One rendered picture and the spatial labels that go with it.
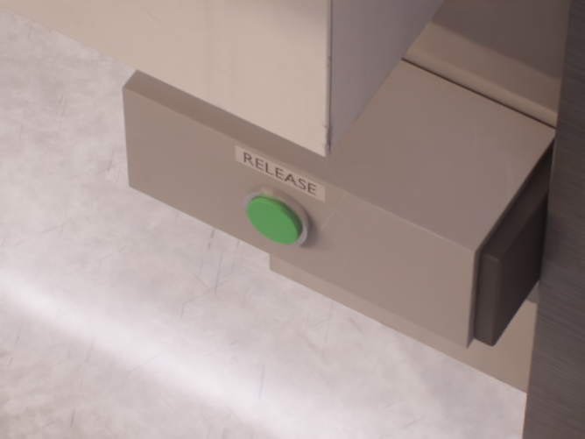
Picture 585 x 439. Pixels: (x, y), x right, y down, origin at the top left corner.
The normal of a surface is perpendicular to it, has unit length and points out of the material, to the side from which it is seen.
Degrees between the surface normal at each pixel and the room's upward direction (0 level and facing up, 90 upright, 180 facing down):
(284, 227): 90
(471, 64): 90
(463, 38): 90
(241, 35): 90
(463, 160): 0
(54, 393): 0
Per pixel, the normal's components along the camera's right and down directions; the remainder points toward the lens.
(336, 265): -0.51, 0.69
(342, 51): 0.86, 0.41
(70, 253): 0.00, -0.60
